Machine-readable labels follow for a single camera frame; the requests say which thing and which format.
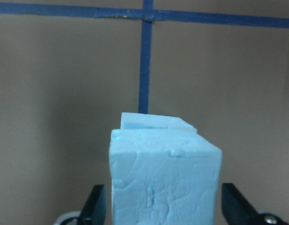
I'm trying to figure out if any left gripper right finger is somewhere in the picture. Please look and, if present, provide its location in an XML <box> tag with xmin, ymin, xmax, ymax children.
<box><xmin>221</xmin><ymin>183</ymin><xmax>266</xmax><ymax>225</ymax></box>

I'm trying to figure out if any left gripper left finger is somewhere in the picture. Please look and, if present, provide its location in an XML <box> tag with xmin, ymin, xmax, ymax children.
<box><xmin>78</xmin><ymin>185</ymin><xmax>107</xmax><ymax>225</ymax></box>

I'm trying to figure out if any light blue block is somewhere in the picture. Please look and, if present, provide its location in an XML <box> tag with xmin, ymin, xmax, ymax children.
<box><xmin>120</xmin><ymin>112</ymin><xmax>197</xmax><ymax>132</ymax></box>
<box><xmin>109</xmin><ymin>129</ymin><xmax>222</xmax><ymax>225</ymax></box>

